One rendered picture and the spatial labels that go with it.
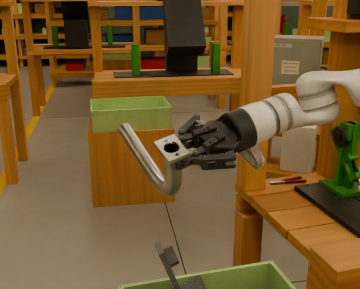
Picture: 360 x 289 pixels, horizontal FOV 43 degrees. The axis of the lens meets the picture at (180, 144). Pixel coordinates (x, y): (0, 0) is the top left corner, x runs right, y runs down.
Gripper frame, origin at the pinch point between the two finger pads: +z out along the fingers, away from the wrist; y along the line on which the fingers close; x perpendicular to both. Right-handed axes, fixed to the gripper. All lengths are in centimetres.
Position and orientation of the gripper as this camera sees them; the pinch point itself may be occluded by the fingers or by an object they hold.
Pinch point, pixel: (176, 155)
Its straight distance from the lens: 77.8
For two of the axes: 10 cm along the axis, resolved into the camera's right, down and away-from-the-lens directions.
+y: 4.8, 5.9, -6.5
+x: 0.3, 7.3, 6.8
